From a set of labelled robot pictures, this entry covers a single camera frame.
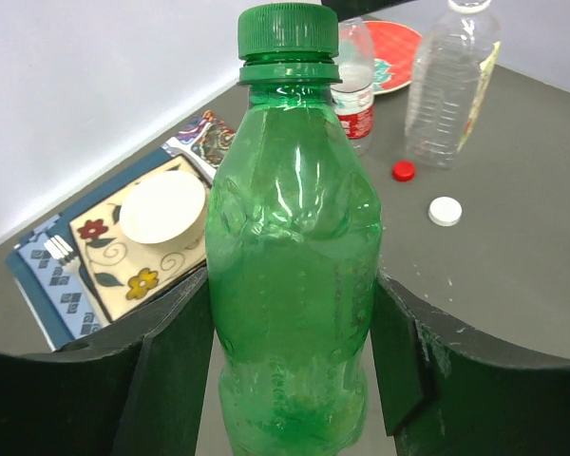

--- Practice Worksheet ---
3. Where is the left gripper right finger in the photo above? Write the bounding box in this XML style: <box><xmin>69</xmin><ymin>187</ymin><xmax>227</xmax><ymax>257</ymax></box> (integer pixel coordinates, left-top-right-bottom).
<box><xmin>370</xmin><ymin>273</ymin><xmax>570</xmax><ymax>455</ymax></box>

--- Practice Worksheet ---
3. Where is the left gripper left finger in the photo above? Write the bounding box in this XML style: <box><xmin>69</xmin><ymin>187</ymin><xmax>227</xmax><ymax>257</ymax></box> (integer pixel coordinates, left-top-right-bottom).
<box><xmin>0</xmin><ymin>269</ymin><xmax>214</xmax><ymax>455</ymax></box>

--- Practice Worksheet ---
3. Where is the white bottle cap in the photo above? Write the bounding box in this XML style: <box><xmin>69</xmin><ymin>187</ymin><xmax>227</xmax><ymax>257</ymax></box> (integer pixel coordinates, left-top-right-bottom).
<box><xmin>427</xmin><ymin>196</ymin><xmax>463</xmax><ymax>227</ymax></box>

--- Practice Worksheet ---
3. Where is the red bottle cap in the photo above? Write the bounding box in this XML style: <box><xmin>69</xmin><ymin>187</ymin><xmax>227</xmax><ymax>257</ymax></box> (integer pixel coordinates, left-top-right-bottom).
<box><xmin>391</xmin><ymin>160</ymin><xmax>416</xmax><ymax>182</ymax></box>

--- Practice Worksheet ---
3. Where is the green plastic bottle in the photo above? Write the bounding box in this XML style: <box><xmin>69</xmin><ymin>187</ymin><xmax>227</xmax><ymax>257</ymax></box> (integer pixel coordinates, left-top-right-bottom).
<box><xmin>203</xmin><ymin>59</ymin><xmax>384</xmax><ymax>456</ymax></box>

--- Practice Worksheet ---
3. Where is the clear bottle red label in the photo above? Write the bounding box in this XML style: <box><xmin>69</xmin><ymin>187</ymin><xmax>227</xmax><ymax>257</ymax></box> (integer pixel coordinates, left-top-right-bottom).
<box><xmin>332</xmin><ymin>17</ymin><xmax>374</xmax><ymax>156</ymax></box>

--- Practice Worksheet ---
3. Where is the square clear juice bottle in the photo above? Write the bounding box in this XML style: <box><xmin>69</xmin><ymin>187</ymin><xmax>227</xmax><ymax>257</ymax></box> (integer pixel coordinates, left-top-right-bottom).
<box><xmin>405</xmin><ymin>1</ymin><xmax>501</xmax><ymax>168</ymax></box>

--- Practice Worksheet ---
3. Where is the green bottle cap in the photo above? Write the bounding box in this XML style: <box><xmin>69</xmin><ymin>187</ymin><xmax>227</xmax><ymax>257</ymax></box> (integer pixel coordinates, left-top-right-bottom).
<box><xmin>237</xmin><ymin>3</ymin><xmax>338</xmax><ymax>60</ymax></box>

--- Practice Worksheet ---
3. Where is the square floral plate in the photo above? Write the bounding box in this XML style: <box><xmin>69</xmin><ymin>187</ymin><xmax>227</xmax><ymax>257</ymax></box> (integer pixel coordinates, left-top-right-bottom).
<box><xmin>69</xmin><ymin>156</ymin><xmax>210</xmax><ymax>321</ymax></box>

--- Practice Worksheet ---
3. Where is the blue patterned placemat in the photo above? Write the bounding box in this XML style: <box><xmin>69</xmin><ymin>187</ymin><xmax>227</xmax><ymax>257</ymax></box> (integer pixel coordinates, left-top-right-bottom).
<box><xmin>6</xmin><ymin>110</ymin><xmax>234</xmax><ymax>351</ymax></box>

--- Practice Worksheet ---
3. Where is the silver fork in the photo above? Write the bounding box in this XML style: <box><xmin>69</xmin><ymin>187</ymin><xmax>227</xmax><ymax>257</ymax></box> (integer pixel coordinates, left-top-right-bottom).
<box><xmin>44</xmin><ymin>235</ymin><xmax>98</xmax><ymax>305</ymax></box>

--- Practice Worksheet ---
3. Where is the white ceramic bowl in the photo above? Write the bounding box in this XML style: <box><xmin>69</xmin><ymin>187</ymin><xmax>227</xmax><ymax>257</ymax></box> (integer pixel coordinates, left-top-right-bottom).
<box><xmin>119</xmin><ymin>170</ymin><xmax>206</xmax><ymax>245</ymax></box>

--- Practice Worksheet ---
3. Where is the red teal round plate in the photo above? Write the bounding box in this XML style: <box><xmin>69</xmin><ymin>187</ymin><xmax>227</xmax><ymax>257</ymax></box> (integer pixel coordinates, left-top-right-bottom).
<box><xmin>365</xmin><ymin>20</ymin><xmax>422</xmax><ymax>95</ymax></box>

